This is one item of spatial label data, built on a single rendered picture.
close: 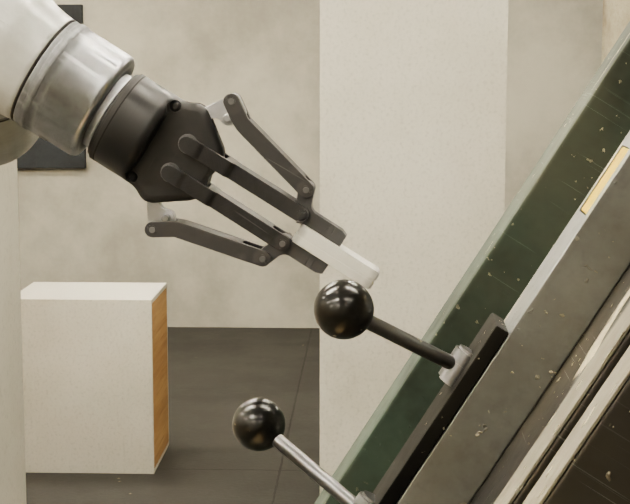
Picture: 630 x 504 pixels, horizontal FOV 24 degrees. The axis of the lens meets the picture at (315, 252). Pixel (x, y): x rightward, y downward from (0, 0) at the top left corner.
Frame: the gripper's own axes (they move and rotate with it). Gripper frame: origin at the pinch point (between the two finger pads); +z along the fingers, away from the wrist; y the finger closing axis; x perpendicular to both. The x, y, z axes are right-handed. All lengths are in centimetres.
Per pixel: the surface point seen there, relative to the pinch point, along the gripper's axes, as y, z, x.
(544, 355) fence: -4.0, 14.2, 17.0
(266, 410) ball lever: 10.5, 1.4, 10.5
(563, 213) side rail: -11.7, 13.8, -7.0
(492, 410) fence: 0.9, 13.4, 17.0
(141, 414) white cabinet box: 161, -15, -463
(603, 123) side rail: -19.4, 12.5, -7.0
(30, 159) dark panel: 157, -162, -778
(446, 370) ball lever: 0.5, 9.7, 15.2
